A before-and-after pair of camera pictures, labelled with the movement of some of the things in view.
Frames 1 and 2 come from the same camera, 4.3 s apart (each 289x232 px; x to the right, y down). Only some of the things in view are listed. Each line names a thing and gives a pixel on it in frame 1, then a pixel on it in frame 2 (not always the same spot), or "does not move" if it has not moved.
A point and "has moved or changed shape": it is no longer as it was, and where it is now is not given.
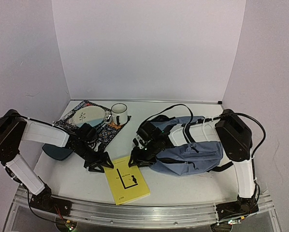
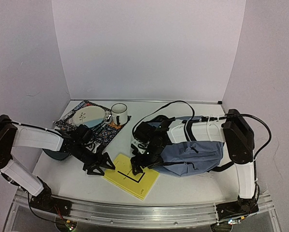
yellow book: (126, 183) has moved or changed shape
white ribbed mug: (119, 113) does not move
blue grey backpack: (188, 158) does not move
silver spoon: (108, 117) does not move
